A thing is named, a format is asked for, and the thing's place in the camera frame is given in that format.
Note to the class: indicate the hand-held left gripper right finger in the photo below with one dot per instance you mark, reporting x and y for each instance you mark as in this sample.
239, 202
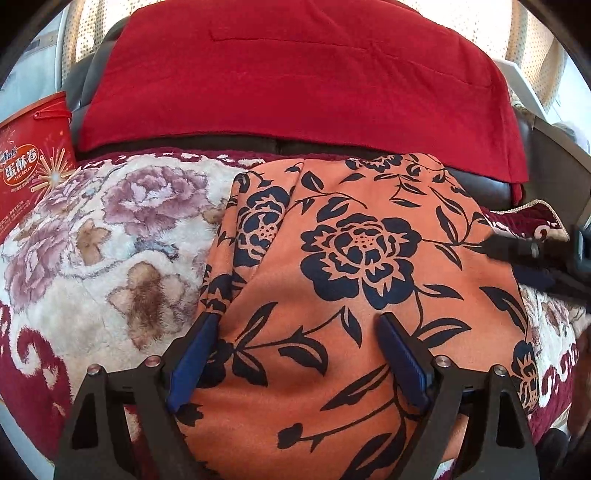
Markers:
406, 364

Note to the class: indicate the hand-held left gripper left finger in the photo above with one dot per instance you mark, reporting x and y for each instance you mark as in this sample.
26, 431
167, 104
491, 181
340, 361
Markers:
194, 360

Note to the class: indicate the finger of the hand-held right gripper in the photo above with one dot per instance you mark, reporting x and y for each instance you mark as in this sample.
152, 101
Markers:
510, 248
535, 278

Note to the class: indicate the orange floral garment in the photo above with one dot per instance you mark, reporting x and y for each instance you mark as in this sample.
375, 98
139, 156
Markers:
360, 258

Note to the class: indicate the red white floral plush blanket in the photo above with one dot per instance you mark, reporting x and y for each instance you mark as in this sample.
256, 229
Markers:
554, 323
106, 258

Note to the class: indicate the dark leather sofa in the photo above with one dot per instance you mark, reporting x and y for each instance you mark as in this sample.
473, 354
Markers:
489, 189

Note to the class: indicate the red printed gift box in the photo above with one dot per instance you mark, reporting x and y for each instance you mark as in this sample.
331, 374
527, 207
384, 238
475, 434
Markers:
32, 166

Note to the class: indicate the plain red cloth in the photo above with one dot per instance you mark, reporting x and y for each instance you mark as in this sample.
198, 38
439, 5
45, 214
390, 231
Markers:
300, 74

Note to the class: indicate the white window frame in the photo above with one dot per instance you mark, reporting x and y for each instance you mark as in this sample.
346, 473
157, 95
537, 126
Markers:
531, 92

